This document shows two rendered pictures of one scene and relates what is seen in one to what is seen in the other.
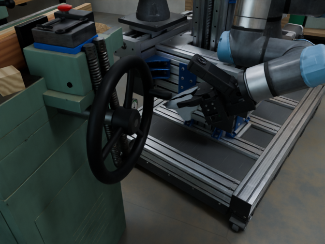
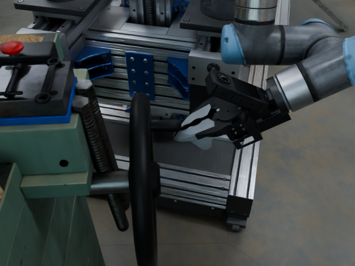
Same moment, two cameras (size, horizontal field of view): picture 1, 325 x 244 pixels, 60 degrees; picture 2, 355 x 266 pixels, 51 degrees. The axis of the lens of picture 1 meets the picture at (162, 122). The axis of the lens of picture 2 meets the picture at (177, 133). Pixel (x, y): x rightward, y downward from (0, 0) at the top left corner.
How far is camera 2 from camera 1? 0.26 m
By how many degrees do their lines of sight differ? 20
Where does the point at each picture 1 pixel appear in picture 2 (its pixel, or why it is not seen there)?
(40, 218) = not seen: outside the picture
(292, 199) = (278, 171)
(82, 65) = (81, 132)
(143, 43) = (69, 36)
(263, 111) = not seen: hidden behind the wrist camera
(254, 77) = (293, 87)
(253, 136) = not seen: hidden behind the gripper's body
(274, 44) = (293, 36)
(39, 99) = (19, 195)
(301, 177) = (278, 143)
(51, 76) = (29, 158)
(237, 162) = (216, 152)
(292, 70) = (337, 74)
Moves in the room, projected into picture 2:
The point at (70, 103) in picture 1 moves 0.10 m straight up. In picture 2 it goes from (72, 188) to (56, 139)
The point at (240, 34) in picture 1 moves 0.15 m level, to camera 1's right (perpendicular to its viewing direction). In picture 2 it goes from (252, 30) to (319, 14)
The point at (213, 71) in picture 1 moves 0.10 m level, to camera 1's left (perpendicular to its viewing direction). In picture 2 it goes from (240, 89) to (186, 105)
